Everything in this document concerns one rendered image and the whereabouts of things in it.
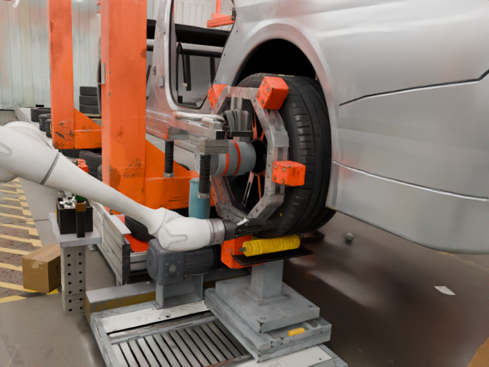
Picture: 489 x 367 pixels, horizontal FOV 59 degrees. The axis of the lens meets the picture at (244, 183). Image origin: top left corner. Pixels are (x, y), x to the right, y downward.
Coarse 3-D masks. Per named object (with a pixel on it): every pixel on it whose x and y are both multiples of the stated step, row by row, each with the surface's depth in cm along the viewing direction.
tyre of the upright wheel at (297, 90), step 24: (288, 96) 152; (312, 96) 156; (288, 120) 151; (312, 120) 150; (312, 144) 147; (312, 168) 148; (288, 192) 154; (312, 192) 151; (288, 216) 155; (312, 216) 160
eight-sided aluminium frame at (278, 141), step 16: (224, 96) 173; (240, 96) 162; (256, 112) 153; (272, 112) 152; (272, 128) 147; (272, 144) 145; (288, 144) 148; (272, 160) 146; (224, 192) 188; (272, 192) 149; (224, 208) 181; (256, 208) 157; (272, 208) 156
